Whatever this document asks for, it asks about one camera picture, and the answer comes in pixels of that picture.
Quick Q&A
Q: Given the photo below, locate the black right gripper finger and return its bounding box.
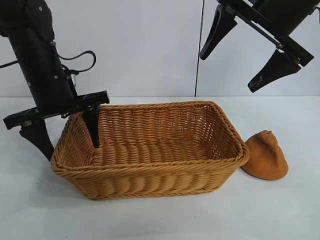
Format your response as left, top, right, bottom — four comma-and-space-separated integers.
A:
247, 48, 301, 94
199, 4, 239, 61

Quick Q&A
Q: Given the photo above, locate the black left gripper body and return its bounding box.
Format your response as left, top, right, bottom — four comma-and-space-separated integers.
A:
2, 26, 111, 131

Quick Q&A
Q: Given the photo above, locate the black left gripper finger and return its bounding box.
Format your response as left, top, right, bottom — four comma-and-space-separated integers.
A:
83, 104, 101, 149
19, 119, 55, 161

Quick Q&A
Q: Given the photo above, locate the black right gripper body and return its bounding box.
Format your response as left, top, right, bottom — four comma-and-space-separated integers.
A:
216, 0, 320, 68

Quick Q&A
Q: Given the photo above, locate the tan woven wicker basket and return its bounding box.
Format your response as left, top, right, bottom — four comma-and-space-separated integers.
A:
50, 100, 251, 201

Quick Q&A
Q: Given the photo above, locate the orange-brown bread roll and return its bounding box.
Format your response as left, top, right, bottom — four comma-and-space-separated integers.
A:
240, 129, 289, 181

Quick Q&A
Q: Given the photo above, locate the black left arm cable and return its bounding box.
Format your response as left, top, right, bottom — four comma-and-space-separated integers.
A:
56, 50, 97, 76

